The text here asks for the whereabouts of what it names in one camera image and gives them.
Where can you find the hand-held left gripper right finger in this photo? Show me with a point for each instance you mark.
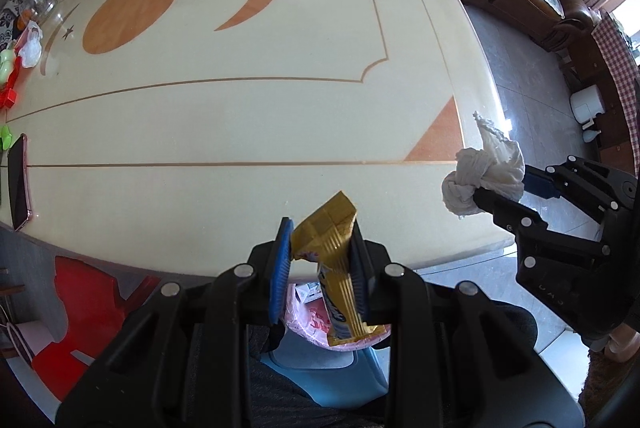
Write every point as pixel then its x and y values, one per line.
pixel 360 278

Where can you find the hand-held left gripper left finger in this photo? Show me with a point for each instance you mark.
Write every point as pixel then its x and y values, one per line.
pixel 280 273

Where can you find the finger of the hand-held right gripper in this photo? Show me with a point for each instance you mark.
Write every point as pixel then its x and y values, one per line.
pixel 505 208
pixel 540 183

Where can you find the white tissue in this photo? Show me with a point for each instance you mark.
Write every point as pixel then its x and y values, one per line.
pixel 495 173

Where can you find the gold snack wrapper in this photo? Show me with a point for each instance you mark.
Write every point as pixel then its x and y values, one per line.
pixel 330 248

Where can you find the bin with pink bag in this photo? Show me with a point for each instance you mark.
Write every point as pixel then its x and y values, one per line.
pixel 305 320

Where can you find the person's right hand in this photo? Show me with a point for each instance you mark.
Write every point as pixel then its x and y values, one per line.
pixel 625 343

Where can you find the small white bottle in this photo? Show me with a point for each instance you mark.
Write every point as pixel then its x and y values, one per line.
pixel 592 135

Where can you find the white round appliance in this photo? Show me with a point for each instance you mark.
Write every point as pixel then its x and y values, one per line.
pixel 586 103

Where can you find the light blue stool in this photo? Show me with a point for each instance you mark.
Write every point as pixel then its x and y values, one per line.
pixel 325 373

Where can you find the red white checked cloth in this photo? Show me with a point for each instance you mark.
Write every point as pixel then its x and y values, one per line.
pixel 617 57

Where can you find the red plastic stool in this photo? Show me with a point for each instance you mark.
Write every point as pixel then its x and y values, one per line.
pixel 85 308

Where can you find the black smartphone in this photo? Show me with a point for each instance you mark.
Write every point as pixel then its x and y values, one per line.
pixel 19 188

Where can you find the light green plastic piece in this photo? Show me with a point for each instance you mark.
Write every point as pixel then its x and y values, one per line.
pixel 5 62
pixel 5 136

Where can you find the red plastic tray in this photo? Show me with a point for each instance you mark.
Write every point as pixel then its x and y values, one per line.
pixel 9 96

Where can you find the crumpled white plastic wrapper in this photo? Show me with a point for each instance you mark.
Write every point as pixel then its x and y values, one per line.
pixel 31 50

